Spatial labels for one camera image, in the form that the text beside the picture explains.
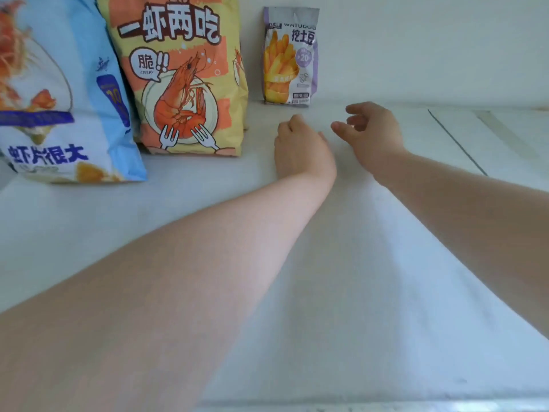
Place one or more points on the person's left hand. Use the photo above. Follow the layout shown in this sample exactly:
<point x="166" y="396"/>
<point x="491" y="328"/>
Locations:
<point x="302" y="152"/>

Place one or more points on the person's right hand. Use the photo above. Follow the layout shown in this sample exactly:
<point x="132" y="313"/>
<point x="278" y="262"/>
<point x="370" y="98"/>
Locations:
<point x="377" y="132"/>

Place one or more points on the person's right middle finger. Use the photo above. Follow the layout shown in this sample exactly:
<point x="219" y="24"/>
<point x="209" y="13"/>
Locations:
<point x="358" y="108"/>

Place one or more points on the person's left thumb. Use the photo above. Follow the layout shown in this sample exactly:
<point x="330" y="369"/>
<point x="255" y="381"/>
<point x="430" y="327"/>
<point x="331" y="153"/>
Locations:
<point x="324" y="138"/>

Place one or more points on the person's right thumb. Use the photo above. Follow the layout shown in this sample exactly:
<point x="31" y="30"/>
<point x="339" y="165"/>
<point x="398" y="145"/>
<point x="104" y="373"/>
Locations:
<point x="344" y="132"/>

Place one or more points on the person's left forearm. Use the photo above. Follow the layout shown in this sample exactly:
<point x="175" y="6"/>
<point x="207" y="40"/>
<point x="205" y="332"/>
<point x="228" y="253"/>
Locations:
<point x="163" y="291"/>

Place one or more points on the person's right forearm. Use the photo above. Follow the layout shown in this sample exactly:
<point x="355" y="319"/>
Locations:
<point x="471" y="218"/>

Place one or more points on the purple potato stick packet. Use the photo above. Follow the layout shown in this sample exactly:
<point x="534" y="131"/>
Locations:
<point x="289" y="55"/>

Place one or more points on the yellow orange shrimp snack bag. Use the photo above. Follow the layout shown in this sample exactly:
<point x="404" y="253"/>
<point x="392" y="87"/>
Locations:
<point x="180" y="72"/>

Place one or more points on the blue shrimp chip bag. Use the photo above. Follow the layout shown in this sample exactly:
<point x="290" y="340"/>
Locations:
<point x="55" y="85"/>

